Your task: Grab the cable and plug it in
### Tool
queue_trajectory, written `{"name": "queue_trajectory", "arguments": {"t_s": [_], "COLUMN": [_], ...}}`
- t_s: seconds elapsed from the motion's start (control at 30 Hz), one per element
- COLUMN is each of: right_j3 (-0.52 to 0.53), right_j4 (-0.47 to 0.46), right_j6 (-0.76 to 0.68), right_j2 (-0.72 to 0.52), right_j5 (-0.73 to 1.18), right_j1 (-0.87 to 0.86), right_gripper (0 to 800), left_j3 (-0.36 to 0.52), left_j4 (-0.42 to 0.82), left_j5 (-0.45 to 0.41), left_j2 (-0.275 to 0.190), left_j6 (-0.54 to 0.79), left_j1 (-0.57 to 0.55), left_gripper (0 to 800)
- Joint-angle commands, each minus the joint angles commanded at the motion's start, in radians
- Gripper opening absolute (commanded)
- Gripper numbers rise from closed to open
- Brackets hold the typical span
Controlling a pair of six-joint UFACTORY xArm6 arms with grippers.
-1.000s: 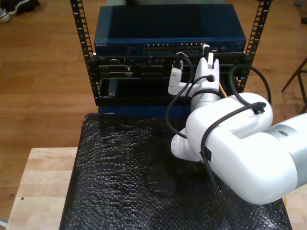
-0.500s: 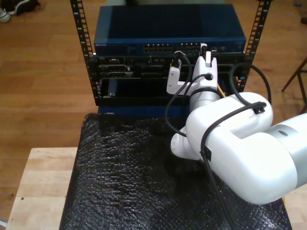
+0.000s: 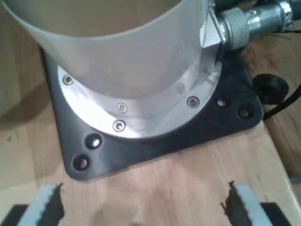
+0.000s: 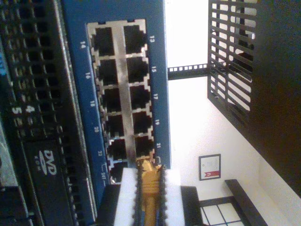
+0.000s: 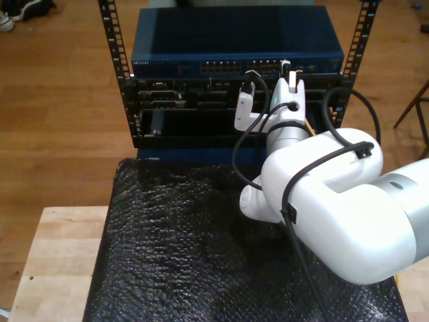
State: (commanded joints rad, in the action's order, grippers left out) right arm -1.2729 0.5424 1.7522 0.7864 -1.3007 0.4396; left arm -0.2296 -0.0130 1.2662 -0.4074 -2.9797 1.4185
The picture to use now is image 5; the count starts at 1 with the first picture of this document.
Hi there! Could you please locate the yellow network cable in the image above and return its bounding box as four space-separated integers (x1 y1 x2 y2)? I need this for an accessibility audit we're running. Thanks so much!
304 119 403 292

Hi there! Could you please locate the blue base shelf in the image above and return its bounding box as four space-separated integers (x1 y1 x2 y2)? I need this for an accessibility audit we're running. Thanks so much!
136 147 269 166

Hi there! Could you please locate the black perforated rack post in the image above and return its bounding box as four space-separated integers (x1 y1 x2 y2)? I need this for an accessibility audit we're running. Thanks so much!
330 0 381 131
98 0 141 149

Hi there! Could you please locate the white shoe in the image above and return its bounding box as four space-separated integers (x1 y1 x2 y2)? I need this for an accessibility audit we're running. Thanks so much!
0 9 16 34

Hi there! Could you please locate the black bubble wrap mat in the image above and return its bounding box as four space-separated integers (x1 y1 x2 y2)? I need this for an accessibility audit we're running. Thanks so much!
82 158 410 322

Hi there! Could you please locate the dark wooden chair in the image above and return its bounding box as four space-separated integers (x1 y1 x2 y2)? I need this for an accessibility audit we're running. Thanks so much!
393 78 429 162

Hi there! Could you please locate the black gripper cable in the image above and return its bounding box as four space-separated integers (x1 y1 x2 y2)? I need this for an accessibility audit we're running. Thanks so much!
231 70 383 322

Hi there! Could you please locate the black rack server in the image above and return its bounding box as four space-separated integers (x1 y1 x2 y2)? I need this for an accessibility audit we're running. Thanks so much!
133 77 343 111

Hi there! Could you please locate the blue network switch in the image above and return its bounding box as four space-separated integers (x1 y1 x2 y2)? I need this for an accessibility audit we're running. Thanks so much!
131 5 345 80

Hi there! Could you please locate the dark sneaker white sole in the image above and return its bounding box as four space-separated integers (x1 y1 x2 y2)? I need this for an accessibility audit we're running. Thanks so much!
6 0 58 21

